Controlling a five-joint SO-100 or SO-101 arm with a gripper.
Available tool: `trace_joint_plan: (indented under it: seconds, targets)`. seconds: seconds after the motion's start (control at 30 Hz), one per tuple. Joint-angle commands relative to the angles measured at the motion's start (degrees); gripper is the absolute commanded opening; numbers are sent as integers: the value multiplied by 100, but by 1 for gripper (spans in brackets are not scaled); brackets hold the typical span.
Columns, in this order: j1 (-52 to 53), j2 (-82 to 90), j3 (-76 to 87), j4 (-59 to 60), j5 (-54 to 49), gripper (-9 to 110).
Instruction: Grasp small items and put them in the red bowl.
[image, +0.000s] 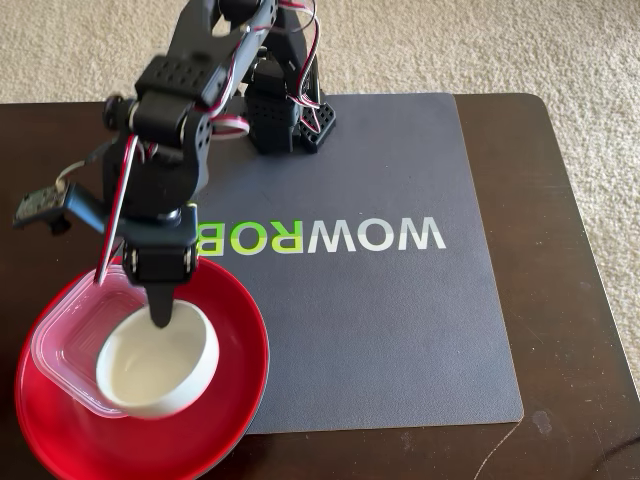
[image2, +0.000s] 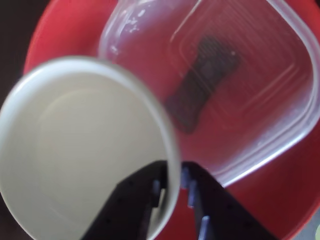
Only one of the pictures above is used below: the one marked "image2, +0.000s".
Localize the clear square plastic container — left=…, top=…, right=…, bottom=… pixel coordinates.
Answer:
left=96, top=0, right=320, bottom=188

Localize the red plastic bowl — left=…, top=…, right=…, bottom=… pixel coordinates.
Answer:
left=22, top=0, right=320, bottom=240

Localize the dark grey rubber piece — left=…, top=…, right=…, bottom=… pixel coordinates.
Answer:
left=164, top=34, right=242, bottom=136

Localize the small white ceramic bowl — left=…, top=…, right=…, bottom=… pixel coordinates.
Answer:
left=0, top=56, right=181, bottom=240

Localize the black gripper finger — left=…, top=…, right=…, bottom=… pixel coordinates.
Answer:
left=182, top=161, right=272, bottom=240
left=81, top=161, right=168, bottom=240

